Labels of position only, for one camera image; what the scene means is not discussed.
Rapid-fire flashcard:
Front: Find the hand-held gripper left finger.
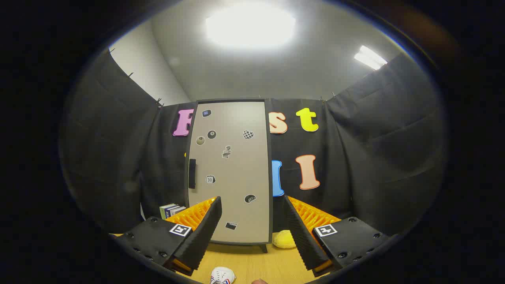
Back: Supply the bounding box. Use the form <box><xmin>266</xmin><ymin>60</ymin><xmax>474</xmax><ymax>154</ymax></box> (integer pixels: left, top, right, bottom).
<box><xmin>114</xmin><ymin>196</ymin><xmax>223</xmax><ymax>277</ymax></box>

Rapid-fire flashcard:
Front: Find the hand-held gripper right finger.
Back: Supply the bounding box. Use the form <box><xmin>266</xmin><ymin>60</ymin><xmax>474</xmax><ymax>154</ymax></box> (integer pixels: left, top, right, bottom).
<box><xmin>283</xmin><ymin>195</ymin><xmax>391</xmax><ymax>277</ymax></box>

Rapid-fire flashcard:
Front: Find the white canvas shoe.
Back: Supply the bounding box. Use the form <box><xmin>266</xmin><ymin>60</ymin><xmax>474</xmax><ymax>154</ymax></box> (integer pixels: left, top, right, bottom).
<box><xmin>210</xmin><ymin>267</ymin><xmax>236</xmax><ymax>284</ymax></box>

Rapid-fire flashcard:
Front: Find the dark grey shoe cabinet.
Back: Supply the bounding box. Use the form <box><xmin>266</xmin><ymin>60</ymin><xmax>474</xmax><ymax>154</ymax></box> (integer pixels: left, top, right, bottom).
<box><xmin>183</xmin><ymin>99</ymin><xmax>275</xmax><ymax>253</ymax></box>

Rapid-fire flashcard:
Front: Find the grey shoe cabinet door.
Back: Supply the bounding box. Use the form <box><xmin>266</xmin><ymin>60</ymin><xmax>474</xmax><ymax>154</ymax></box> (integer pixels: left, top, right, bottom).
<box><xmin>186</xmin><ymin>102</ymin><xmax>270</xmax><ymax>244</ymax></box>

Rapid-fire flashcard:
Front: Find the yellow plush toy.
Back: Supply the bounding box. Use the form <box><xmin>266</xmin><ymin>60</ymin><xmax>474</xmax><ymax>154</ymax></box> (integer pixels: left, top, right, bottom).
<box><xmin>273</xmin><ymin>230</ymin><xmax>296</xmax><ymax>249</ymax></box>

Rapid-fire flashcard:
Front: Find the black backdrop cloth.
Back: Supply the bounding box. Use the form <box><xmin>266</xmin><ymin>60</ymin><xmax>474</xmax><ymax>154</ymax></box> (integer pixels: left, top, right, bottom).
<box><xmin>59</xmin><ymin>49</ymin><xmax>448</xmax><ymax>237</ymax></box>

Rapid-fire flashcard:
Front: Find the narrow ceiling light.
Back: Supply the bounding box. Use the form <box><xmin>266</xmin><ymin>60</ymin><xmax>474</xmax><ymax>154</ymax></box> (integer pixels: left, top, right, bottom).
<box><xmin>354</xmin><ymin>45</ymin><xmax>388</xmax><ymax>71</ymax></box>

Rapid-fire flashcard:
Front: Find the large ceiling light panel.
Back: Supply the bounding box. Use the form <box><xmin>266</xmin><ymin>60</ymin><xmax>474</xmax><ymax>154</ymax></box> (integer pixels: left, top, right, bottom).
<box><xmin>205</xmin><ymin>4</ymin><xmax>296</xmax><ymax>50</ymax></box>

